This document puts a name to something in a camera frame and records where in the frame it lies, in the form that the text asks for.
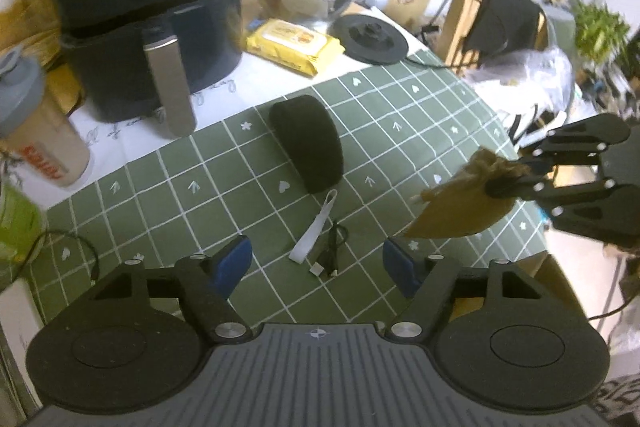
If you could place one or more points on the black round lid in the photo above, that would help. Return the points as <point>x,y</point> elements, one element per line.
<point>370,38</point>

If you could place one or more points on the black garment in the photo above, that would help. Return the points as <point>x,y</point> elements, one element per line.
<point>505,19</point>

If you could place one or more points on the flat brown cardboard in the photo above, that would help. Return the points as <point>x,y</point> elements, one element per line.
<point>25,32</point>

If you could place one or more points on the green checked tablecloth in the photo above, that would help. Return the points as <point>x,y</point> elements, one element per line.
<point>410,107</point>

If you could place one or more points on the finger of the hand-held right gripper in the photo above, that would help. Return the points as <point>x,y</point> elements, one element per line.
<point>580,139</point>
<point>585,207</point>

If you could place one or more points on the clear plastic bag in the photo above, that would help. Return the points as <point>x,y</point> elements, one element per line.
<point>540,82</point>

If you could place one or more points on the black air fryer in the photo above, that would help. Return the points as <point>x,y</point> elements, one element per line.
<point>140,12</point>

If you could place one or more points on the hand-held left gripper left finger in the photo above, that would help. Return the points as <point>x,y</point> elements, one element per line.
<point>231,263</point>

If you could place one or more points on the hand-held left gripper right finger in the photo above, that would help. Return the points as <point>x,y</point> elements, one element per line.
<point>400,268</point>

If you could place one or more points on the yellow wet wipes pack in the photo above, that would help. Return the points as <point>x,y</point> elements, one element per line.
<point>292,44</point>

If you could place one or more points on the green potted plant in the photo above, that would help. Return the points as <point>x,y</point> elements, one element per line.
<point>600,27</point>

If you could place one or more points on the cardboard box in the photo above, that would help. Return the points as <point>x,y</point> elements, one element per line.
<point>562,287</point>

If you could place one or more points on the green label jar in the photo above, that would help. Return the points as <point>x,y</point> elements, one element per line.
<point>17,222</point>

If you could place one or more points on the black elastic band roll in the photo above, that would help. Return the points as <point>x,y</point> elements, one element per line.
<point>312,144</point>

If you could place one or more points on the wooden chair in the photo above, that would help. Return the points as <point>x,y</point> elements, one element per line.
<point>455,32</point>

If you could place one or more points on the clear shaker bottle grey lid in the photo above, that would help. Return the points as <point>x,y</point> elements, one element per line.
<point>40,132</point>

